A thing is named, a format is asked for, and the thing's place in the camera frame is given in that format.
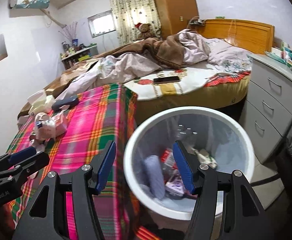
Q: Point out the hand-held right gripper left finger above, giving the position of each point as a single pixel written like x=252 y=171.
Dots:
x=106 y=165

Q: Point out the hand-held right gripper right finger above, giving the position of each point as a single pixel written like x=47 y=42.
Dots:
x=184 y=167

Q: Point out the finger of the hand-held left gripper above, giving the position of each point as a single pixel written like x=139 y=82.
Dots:
x=23 y=152
x=33 y=162

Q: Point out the red snack packet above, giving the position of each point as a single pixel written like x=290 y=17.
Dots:
x=167 y=156

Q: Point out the purple printed box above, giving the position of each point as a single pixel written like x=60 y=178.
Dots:
x=173 y=187

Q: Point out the patterned paper cup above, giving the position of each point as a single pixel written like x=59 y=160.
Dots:
x=47 y=127

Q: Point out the white round trash bin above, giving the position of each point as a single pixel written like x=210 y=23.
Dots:
x=139 y=131

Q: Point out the pink green plaid tablecloth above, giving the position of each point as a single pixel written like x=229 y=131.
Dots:
x=91 y=120

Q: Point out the soft tissue pack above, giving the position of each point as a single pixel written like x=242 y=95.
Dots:
x=39 y=105

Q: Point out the black oblong case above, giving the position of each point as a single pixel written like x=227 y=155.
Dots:
x=66 y=102

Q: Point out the cream flowered bed sheet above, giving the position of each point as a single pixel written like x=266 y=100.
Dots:
x=186 y=85

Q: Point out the black smartphone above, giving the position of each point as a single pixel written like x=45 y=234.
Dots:
x=166 y=79

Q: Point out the pale floral duvet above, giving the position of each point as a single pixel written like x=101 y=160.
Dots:
x=136 y=65

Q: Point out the grey drawer nightstand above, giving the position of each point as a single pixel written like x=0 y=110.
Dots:
x=268 y=100

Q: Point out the shelf with bottles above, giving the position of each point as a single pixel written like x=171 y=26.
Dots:
x=76 y=57

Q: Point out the brown blanket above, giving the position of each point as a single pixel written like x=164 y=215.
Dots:
x=168 y=52

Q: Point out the vase of bare branches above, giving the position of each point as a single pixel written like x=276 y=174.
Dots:
x=71 y=33

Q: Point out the wrapped air conditioner pipe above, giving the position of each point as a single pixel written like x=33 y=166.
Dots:
x=53 y=20

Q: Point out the brown teddy bear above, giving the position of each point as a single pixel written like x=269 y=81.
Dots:
x=146 y=31

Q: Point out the small window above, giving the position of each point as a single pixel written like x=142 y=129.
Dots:
x=102 y=23

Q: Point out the wooden headboard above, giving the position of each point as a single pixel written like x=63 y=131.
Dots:
x=241 y=33

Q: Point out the power strip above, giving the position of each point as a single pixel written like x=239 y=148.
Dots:
x=196 y=21

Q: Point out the patterned curtain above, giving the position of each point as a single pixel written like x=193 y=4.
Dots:
x=131 y=12

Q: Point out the wooden wardrobe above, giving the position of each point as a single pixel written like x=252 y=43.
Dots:
x=173 y=2

